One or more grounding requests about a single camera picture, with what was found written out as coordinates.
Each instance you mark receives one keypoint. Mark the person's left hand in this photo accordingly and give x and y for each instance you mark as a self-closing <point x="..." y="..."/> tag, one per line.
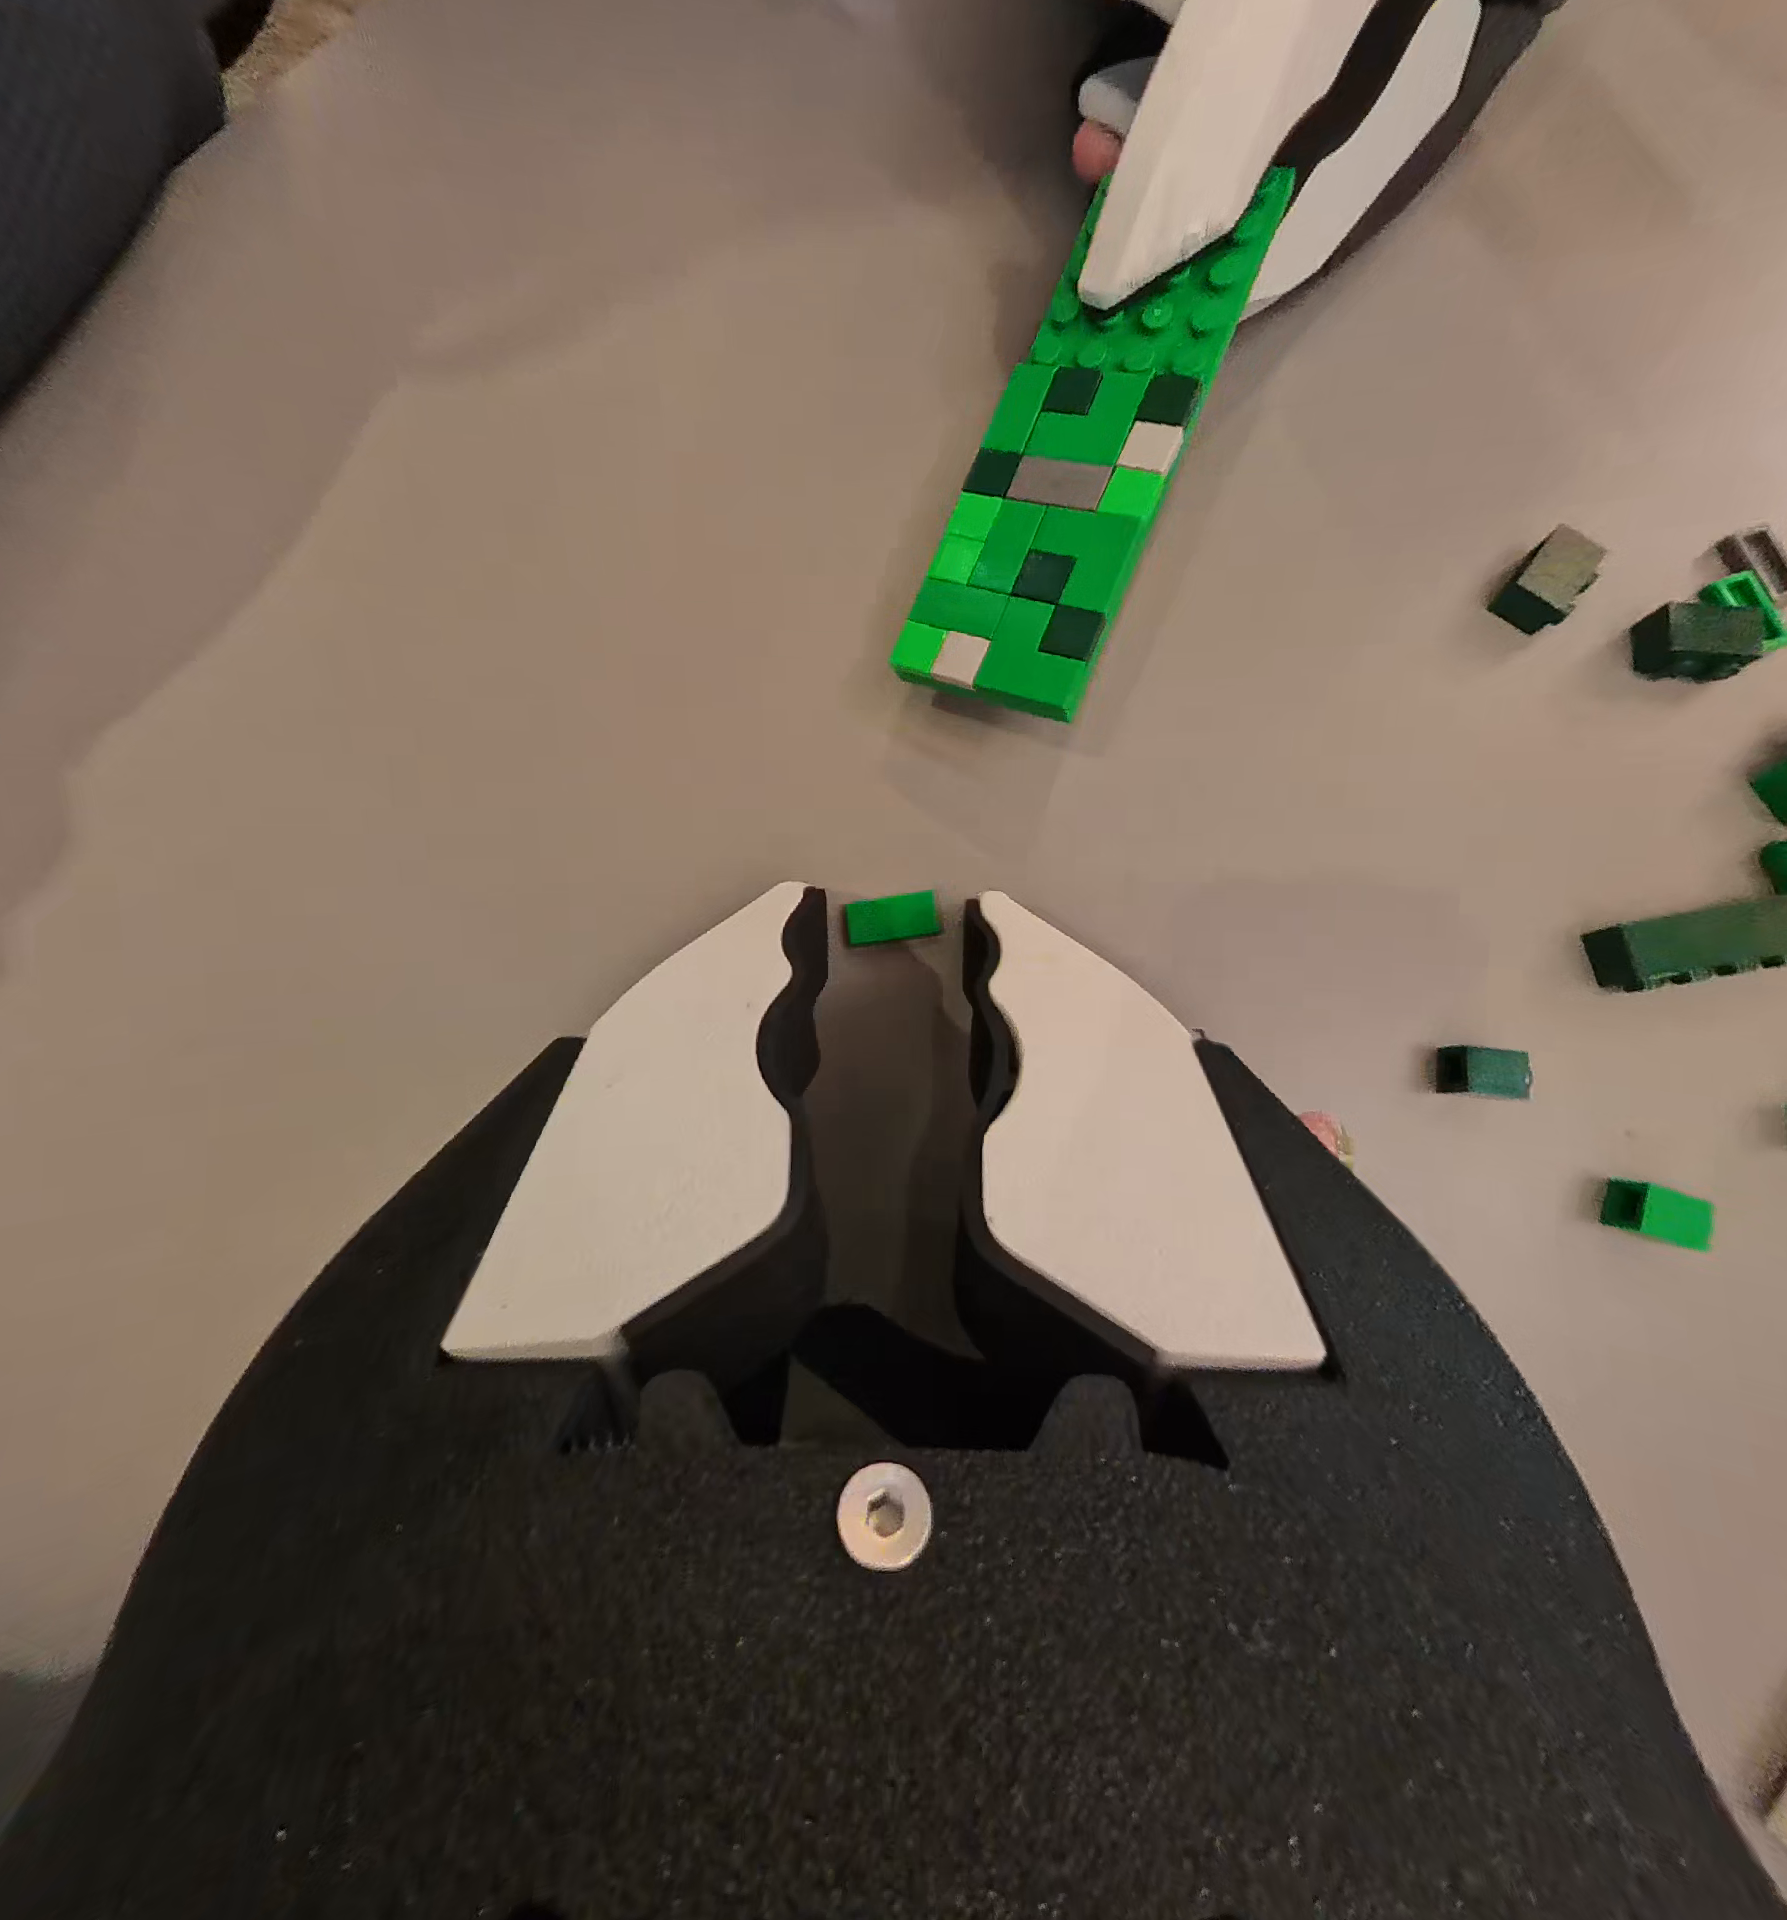
<point x="1097" y="149"/>

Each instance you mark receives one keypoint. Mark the green tiled brick plate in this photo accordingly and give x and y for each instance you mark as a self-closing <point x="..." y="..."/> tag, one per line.
<point x="1075" y="495"/>

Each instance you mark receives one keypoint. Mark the grey desk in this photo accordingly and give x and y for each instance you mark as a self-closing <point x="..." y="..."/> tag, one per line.
<point x="461" y="599"/>

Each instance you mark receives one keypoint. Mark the dark blue ribbed cloth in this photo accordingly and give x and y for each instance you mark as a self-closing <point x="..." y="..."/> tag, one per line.
<point x="40" y="184"/>

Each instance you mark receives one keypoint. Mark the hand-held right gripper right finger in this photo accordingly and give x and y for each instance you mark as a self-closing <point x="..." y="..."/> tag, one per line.
<point x="1133" y="1182"/>

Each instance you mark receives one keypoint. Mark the grey flat tile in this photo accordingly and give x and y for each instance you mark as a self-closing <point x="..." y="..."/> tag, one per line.
<point x="1763" y="567"/>

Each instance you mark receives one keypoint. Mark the small dark green brick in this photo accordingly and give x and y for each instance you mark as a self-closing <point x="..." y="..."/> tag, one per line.
<point x="1479" y="1071"/>

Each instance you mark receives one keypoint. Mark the bright green tile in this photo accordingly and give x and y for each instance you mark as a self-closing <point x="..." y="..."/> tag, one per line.
<point x="892" y="924"/>
<point x="1763" y="599"/>

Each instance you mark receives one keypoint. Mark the long dark green brick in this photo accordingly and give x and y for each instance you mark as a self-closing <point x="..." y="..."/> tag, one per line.
<point x="1702" y="941"/>

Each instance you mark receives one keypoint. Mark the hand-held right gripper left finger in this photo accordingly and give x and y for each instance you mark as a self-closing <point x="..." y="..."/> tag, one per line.
<point x="654" y="1149"/>

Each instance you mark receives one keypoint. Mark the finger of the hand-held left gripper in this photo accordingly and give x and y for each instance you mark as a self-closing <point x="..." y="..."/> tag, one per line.
<point x="1206" y="132"/>
<point x="1401" y="132"/>

